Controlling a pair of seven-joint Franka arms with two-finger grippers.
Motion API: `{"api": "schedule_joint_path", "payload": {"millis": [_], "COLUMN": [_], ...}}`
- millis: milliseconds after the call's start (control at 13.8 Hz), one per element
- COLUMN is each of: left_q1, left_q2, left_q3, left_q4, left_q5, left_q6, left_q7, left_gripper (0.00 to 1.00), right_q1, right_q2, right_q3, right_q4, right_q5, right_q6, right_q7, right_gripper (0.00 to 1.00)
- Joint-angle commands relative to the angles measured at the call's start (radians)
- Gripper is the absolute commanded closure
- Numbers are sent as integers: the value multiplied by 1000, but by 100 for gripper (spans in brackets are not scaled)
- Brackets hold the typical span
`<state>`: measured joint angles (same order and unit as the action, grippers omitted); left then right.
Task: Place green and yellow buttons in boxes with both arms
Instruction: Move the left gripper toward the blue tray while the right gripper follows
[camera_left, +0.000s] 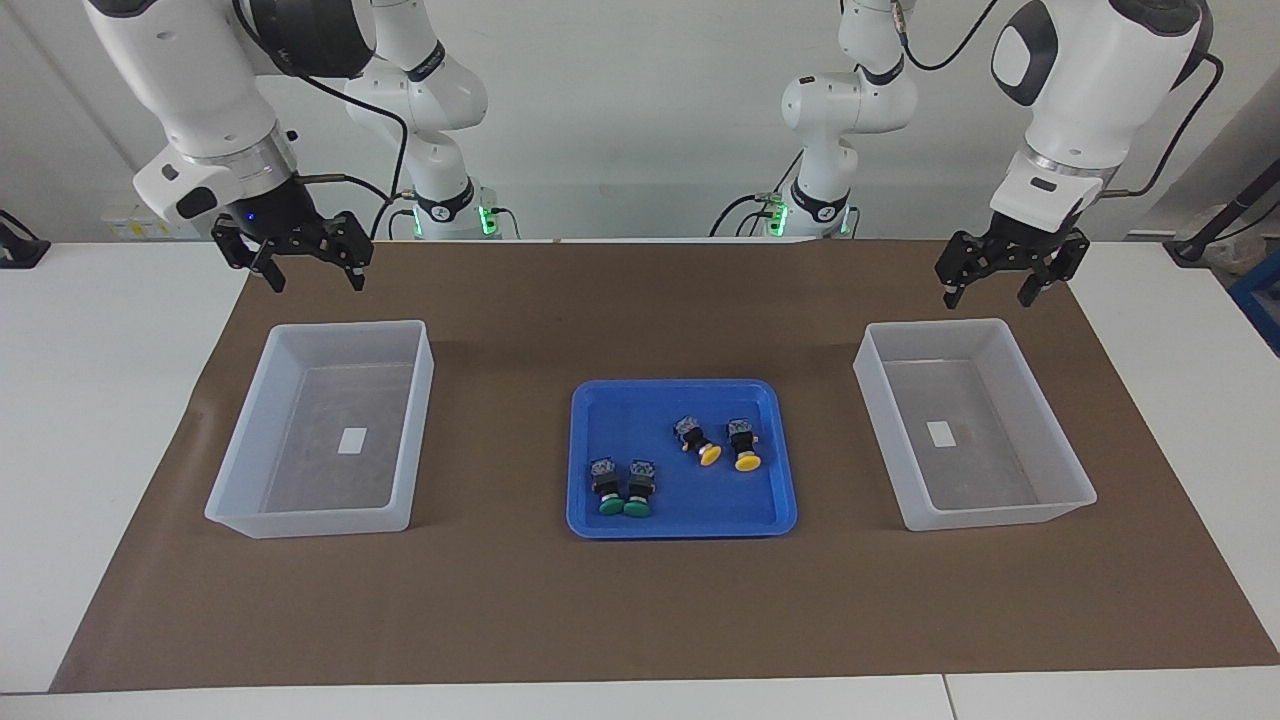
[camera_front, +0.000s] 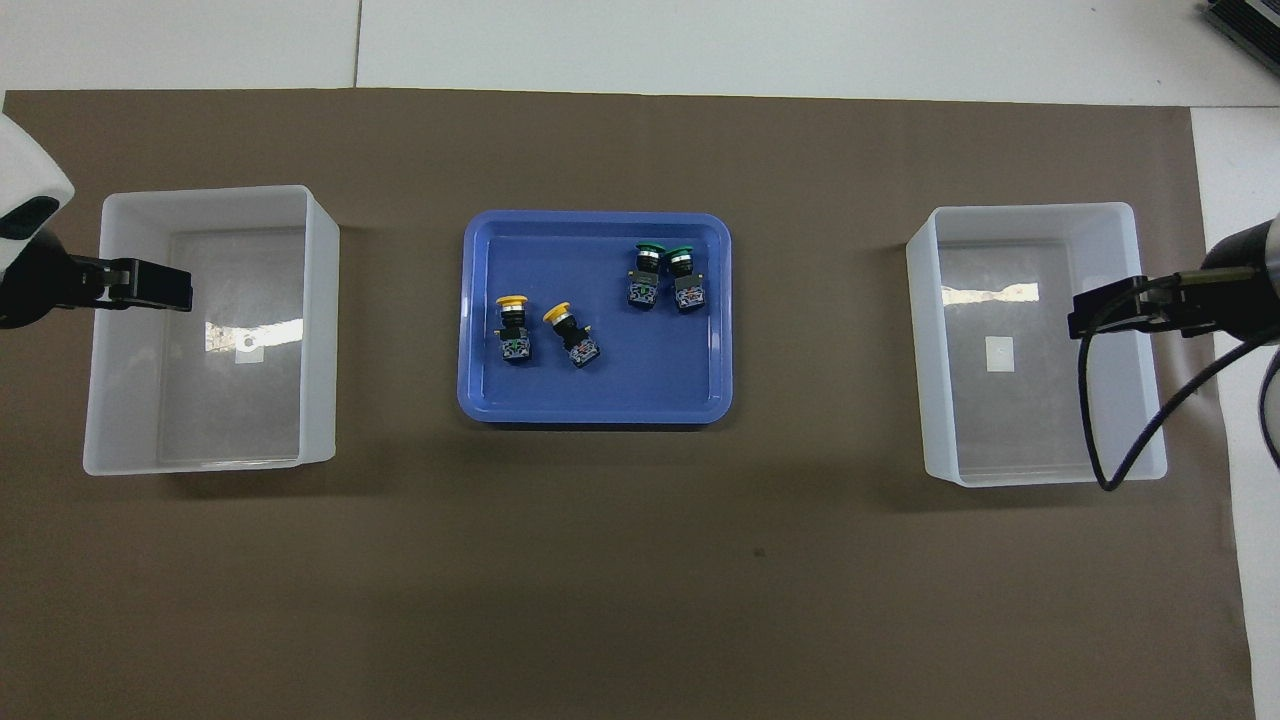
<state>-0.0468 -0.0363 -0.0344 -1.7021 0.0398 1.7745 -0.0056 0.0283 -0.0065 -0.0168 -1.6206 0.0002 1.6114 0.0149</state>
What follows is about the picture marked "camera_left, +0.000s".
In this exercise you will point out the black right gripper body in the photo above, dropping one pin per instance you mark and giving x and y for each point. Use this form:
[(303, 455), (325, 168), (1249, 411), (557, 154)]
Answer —
[(272, 215)]

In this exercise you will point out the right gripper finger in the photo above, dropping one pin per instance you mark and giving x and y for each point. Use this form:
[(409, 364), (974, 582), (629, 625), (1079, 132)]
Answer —
[(240, 248), (350, 245)]

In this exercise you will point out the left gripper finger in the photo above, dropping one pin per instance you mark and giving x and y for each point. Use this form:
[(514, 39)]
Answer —
[(1065, 262), (962, 262)]

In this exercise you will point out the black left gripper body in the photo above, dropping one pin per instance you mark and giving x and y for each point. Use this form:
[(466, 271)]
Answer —
[(1020, 240)]

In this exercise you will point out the yellow push button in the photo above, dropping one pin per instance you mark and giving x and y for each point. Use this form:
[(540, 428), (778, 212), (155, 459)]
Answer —
[(695, 438), (742, 442)]

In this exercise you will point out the green push button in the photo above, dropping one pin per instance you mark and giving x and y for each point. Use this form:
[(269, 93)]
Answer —
[(640, 482), (606, 480)]

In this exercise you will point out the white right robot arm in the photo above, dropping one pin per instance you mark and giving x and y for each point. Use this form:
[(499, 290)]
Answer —
[(190, 80)]

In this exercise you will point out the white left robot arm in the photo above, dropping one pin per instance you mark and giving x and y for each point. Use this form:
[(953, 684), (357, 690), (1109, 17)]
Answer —
[(1090, 90)]

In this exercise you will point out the beige power strip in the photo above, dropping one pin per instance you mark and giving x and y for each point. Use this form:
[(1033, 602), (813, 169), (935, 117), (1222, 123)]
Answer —
[(135, 225)]

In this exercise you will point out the black stand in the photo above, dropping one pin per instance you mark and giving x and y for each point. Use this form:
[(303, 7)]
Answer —
[(1215, 228)]

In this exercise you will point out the white paper label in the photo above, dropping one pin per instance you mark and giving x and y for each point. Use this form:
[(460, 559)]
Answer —
[(354, 441), (940, 434)]

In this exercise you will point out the black table clamp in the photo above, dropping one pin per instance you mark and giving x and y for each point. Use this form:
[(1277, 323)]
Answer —
[(18, 250)]

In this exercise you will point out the translucent white plastic box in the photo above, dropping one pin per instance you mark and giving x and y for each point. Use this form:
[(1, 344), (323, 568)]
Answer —
[(1000, 500), (300, 500)]

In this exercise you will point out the blue plastic tray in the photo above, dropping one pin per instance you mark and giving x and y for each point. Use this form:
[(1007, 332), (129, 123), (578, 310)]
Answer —
[(680, 500)]

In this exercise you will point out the brown table mat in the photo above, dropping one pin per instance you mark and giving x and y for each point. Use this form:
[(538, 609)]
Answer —
[(640, 620)]

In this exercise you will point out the blue frame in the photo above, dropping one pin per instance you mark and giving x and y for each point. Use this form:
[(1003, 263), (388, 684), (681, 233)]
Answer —
[(1262, 300)]

